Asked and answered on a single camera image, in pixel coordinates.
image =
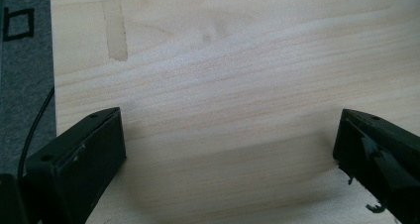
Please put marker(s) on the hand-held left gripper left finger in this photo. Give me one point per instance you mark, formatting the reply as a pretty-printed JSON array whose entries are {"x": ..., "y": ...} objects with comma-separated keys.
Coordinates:
[{"x": 71, "y": 161}]

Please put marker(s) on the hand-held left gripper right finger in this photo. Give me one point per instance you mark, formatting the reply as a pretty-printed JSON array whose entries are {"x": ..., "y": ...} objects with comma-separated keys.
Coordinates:
[{"x": 379, "y": 151}]

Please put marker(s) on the strip of clear tape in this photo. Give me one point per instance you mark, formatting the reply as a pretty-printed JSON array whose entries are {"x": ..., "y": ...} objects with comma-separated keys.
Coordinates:
[{"x": 115, "y": 29}]

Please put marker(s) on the black tape square marking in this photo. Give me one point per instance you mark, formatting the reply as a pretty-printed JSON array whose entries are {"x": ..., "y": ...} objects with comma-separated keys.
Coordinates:
[{"x": 18, "y": 19}]

